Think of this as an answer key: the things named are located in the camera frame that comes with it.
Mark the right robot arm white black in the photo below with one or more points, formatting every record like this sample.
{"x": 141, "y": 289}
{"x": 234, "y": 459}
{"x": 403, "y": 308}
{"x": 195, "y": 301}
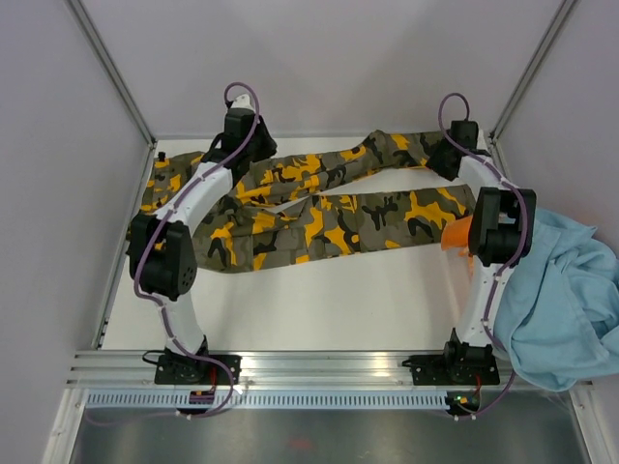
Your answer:
{"x": 499, "y": 235}

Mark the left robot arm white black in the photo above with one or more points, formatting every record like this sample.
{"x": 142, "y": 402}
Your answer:
{"x": 163, "y": 264}

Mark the right aluminium frame post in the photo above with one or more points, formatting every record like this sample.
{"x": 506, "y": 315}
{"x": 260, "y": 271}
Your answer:
{"x": 552, "y": 32}

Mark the orange garment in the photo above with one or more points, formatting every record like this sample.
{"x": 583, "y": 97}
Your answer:
{"x": 455, "y": 235}

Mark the white slotted cable duct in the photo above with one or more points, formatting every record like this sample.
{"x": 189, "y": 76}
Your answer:
{"x": 308, "y": 400}

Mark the aluminium mounting rail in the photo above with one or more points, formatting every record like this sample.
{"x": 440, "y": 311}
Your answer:
{"x": 260, "y": 370}

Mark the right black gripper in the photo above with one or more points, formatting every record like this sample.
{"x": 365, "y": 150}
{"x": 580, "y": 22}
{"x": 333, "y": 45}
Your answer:
{"x": 433, "y": 160}

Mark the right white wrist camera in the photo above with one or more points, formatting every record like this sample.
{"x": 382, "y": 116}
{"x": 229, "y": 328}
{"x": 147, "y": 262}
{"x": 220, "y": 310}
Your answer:
{"x": 482, "y": 143}

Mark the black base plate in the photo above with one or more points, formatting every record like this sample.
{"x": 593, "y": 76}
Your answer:
{"x": 435, "y": 370}
{"x": 174, "y": 369}

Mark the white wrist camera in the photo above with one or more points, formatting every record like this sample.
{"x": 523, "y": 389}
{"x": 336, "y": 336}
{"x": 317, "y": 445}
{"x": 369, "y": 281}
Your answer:
{"x": 243, "y": 101}
{"x": 482, "y": 143}

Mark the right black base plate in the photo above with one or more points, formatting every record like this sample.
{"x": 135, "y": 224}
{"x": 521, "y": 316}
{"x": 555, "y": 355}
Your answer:
{"x": 435, "y": 370}

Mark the camouflage trousers yellow green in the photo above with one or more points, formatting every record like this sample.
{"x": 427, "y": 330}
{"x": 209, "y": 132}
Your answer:
{"x": 280, "y": 212}

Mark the light blue garment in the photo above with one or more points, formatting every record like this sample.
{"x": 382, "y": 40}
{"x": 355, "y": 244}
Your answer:
{"x": 558, "y": 316}

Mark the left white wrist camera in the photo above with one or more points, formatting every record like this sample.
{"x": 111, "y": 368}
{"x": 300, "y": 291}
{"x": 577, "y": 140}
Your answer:
{"x": 243, "y": 101}

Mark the aluminium frame post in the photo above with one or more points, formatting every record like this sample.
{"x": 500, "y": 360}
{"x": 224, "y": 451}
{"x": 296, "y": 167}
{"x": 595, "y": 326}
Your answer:
{"x": 95, "y": 40}
{"x": 552, "y": 32}

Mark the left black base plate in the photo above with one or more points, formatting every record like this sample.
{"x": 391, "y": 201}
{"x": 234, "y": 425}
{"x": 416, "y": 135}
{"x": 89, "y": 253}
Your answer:
{"x": 174, "y": 369}

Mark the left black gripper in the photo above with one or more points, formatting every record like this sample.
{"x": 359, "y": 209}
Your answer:
{"x": 269, "y": 147}

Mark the left aluminium frame post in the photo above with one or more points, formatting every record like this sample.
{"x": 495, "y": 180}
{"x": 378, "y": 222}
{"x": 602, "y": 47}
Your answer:
{"x": 95, "y": 40}

